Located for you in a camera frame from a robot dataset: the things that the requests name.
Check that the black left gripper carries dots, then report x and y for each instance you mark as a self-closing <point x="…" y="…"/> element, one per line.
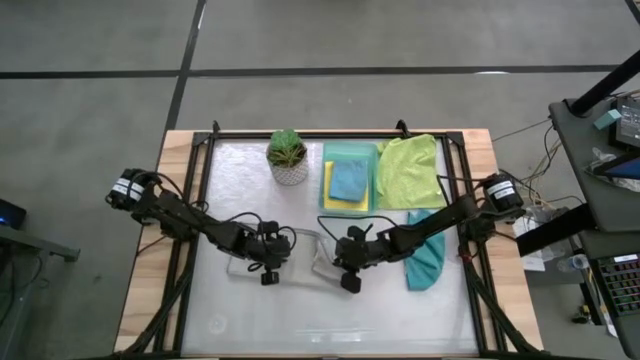
<point x="270" y="247"/>

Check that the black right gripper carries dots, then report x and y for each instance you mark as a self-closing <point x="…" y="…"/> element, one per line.
<point x="362" y="252"/>

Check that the grey waffle-weave towel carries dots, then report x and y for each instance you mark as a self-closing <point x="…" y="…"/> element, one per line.
<point x="305" y="260"/>

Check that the yellow microfiber towel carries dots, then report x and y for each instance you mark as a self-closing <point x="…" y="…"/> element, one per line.
<point x="327" y="197"/>

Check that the light blue microfiber towel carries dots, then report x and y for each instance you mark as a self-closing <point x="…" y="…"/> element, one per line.
<point x="349" y="180"/>

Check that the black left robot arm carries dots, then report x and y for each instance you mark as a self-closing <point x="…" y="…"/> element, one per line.
<point x="175" y="215"/>

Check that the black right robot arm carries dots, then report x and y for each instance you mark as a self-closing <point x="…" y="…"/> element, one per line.
<point x="440" y="220"/>

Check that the teal microfiber towel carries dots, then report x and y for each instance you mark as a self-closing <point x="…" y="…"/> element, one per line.
<point x="425" y="260"/>

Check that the lime green microfiber towel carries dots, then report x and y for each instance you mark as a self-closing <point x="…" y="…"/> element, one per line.
<point x="410" y="170"/>

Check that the triangle-patterned plant pot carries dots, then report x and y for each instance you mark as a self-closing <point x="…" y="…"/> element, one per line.
<point x="290" y="175"/>

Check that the green succulent plant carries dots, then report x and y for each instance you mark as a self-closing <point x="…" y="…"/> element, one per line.
<point x="286" y="147"/>

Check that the translucent teal plastic bin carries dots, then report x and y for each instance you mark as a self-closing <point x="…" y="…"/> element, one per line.
<point x="372" y="150"/>

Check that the white paper sheets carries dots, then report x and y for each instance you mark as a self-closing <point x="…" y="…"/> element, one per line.
<point x="530" y="250"/>

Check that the clear plastic bottle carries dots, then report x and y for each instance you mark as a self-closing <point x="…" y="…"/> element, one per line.
<point x="575" y="262"/>

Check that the grey side desk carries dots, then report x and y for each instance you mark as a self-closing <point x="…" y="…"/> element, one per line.
<point x="30" y="245"/>

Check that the grey equipment cart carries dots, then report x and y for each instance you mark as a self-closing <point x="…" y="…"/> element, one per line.
<point x="600" y="210"/>

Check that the clear plastic bag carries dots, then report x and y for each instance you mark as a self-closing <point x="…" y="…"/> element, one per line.
<point x="597" y="162"/>

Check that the keyboard with coloured keys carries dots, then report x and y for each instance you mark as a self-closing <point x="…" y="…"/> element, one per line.
<point x="622" y="285"/>

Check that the black device with blue light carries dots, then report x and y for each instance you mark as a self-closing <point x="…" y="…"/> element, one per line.
<point x="10" y="212"/>

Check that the small teal box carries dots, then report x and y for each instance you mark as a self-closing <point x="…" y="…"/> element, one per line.
<point x="607" y="120"/>

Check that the black slanted pole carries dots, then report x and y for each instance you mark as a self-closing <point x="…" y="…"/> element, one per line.
<point x="607" y="82"/>

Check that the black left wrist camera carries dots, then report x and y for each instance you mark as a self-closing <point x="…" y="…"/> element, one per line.
<point x="270" y="277"/>

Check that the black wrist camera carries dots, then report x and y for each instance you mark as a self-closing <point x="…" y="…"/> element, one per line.
<point x="270" y="277"/>
<point x="351" y="282"/>

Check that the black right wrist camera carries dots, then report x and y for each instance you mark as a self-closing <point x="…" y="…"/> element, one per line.
<point x="351" y="282"/>

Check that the black aluminium table frame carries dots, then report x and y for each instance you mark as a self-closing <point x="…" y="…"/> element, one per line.
<point x="240" y="135"/>

